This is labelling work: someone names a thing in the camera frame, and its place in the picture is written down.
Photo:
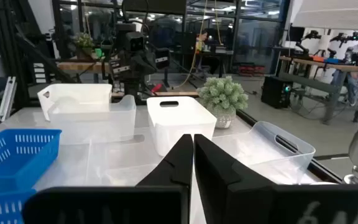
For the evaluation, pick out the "red tool box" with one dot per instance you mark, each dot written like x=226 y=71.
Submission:
x=250 y=70

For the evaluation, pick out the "green potted artificial plant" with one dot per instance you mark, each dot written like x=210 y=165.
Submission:
x=222 y=96

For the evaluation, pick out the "wooden workbench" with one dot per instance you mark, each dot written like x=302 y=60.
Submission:
x=322 y=65

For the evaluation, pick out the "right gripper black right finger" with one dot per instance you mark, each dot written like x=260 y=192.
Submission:
x=228 y=199

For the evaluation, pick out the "black computer monitor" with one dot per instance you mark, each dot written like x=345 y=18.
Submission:
x=296 y=34

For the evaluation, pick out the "white plastic basket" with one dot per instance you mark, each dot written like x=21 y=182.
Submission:
x=182 y=130
x=82 y=93

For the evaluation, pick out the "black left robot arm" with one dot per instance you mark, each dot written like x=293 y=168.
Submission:
x=135 y=68

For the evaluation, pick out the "background potted plant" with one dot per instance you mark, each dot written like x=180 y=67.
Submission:
x=84 y=42

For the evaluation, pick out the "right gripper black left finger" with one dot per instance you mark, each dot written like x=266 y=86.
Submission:
x=166 y=199

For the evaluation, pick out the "black computer tower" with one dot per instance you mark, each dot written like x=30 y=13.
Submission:
x=275 y=93

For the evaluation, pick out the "wooden background table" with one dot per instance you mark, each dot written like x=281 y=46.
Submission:
x=79 y=66

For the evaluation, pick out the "blue slotted plastic basket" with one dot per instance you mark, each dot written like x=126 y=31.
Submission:
x=26 y=171
x=5 y=196

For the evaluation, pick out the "black background robot arm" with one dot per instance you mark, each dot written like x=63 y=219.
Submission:
x=309 y=35

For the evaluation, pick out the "silver aluminium extrusion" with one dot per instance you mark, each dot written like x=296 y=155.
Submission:
x=7 y=96

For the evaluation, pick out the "clear plastic basket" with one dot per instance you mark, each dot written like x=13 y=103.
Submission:
x=291 y=155
x=104 y=130

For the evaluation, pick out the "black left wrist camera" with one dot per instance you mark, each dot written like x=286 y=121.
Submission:
x=135 y=41

